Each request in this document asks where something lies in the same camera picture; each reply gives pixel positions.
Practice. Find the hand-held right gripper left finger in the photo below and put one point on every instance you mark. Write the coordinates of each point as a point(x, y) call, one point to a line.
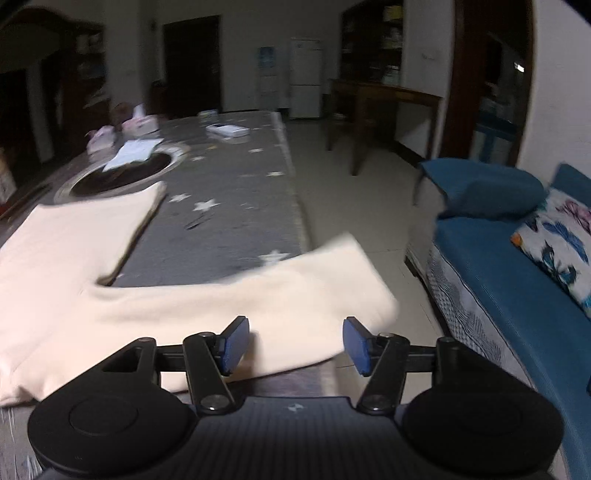
point(234, 341)

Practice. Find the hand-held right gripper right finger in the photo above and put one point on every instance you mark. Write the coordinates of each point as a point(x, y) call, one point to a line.
point(356, 344)

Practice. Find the cream sweater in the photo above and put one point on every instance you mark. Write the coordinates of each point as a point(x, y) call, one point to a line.
point(152, 272)

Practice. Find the black pen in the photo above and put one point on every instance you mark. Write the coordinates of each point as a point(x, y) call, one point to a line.
point(196, 224)

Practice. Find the grey star-print table cover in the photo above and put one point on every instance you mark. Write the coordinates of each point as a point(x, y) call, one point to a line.
point(221, 184)

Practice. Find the blue sofa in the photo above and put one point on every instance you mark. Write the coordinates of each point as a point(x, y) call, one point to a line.
point(512, 295)

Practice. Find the blue cushion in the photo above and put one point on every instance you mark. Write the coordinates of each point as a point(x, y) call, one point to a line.
point(485, 189)

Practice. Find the white flat box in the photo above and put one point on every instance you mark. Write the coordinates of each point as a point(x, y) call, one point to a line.
point(227, 130)

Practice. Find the white paper sheet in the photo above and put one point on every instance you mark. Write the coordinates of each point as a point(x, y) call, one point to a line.
point(131, 152)

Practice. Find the feather-print pillow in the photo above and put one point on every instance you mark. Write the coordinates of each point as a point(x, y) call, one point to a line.
point(561, 240)

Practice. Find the wooden desk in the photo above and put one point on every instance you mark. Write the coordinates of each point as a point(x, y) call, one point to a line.
point(383, 115)

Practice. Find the pink tissue pack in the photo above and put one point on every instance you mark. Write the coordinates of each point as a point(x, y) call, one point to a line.
point(138, 123)
point(102, 138)

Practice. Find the water dispenser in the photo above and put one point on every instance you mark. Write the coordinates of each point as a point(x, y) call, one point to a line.
point(267, 76)

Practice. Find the white refrigerator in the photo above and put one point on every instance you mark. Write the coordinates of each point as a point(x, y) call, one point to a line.
point(305, 78)

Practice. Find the dark wooden door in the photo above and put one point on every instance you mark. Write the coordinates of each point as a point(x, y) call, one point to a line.
point(191, 64)

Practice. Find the wooden bookshelf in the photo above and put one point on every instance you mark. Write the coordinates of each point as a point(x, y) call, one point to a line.
point(371, 41)

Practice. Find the wooden arched doorway frame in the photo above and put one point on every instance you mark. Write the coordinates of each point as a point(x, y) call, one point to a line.
point(489, 78)

